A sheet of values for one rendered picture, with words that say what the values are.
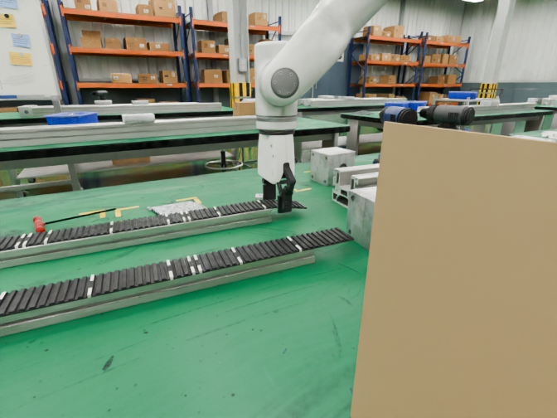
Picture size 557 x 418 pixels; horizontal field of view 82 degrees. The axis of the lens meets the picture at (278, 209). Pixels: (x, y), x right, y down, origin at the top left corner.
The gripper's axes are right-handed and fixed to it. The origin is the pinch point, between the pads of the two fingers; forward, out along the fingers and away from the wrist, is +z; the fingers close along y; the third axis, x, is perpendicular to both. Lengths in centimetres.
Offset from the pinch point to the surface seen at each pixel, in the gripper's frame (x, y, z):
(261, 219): -4.4, 2.0, 3.0
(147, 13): 46, -941, -194
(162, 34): 85, -1044, -161
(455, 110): 68, -13, -17
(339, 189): 18.0, -2.0, 0.2
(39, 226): -47.0, -10.5, 2.2
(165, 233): -24.2, 1.4, 2.8
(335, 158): 25.4, -15.8, -4.1
